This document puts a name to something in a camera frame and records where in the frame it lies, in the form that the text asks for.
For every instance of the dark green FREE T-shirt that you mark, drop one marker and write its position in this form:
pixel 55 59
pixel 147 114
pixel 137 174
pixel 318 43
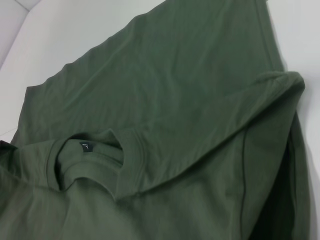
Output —
pixel 162 100

